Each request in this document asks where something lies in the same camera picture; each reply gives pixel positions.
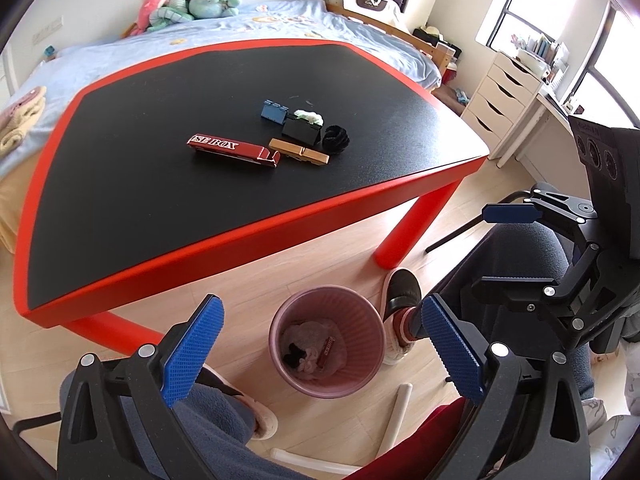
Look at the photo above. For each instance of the pink ribbed waste bin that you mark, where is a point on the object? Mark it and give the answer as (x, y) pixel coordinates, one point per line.
(350, 320)

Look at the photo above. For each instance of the crumpled white plastic bag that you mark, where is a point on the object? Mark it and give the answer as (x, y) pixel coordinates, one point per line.
(307, 347)

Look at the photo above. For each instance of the red and black table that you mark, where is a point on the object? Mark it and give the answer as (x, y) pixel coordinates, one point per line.
(200, 175)

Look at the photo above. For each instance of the red seat cushion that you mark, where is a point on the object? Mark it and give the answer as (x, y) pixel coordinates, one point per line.
(430, 445)

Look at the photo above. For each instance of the white tube chair frame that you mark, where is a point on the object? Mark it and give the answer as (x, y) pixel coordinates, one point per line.
(395, 422)

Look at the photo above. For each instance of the small red packet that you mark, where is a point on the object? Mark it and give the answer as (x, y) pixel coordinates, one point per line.
(329, 346)

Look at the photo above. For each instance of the dark brown slipper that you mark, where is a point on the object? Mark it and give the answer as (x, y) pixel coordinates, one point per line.
(400, 292)

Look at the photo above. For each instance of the striped pastel plush toy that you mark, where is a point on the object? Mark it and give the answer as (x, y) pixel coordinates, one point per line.
(170, 17)

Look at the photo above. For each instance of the bed with blue sheet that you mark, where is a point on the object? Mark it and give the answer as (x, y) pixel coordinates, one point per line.
(150, 45)

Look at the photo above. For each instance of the white desk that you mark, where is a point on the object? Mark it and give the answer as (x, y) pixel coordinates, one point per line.
(552, 110)

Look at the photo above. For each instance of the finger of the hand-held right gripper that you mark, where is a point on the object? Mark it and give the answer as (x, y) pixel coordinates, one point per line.
(510, 291)
(510, 213)

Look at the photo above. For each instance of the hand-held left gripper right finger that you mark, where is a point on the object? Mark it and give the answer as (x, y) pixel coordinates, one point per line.
(452, 350)

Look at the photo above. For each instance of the crumpled white green paper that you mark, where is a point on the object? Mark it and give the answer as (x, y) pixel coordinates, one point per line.
(309, 116)

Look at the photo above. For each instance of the white storage container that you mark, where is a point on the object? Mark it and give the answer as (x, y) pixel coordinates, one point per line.
(530, 62)

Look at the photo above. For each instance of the white drawer cabinet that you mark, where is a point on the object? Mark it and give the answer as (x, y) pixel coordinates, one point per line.
(500, 105)

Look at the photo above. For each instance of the black hair scrunchie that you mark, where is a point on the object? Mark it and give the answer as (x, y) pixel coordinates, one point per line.
(335, 139)

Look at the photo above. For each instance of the straw hat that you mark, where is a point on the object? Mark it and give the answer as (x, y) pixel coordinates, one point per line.
(434, 32)

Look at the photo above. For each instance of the small blue box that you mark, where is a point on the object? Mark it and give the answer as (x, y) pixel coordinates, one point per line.
(274, 110)

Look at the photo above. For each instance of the pink plush toy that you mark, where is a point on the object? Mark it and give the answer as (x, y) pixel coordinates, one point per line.
(152, 7)

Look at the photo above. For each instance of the black chair leg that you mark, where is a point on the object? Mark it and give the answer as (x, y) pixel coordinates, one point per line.
(465, 230)

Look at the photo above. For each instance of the row of books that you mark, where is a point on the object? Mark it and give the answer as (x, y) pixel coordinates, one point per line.
(547, 50)

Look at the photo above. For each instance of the flattened red cardboard box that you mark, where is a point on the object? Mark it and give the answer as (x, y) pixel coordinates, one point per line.
(227, 150)

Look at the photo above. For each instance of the pale pink slipper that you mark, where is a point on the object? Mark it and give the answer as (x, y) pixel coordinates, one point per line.
(260, 420)

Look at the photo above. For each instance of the white handbag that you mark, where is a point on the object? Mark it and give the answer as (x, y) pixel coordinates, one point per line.
(372, 4)

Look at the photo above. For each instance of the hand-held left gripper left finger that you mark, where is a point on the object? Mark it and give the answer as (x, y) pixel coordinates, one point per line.
(192, 350)

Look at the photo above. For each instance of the window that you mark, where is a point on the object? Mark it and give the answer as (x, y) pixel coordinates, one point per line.
(550, 5)

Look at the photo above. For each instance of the folded beige blanket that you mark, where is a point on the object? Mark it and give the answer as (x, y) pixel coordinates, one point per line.
(20, 120)

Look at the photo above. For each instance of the wall switch plate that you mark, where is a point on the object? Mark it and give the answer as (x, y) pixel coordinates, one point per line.
(47, 30)

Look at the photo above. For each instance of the person's left leg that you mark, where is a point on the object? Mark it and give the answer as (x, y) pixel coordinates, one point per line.
(220, 440)

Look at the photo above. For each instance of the white printed cloth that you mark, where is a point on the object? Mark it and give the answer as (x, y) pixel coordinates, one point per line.
(615, 445)

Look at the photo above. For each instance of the black folded box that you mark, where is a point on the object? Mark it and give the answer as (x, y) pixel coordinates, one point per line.
(300, 132)

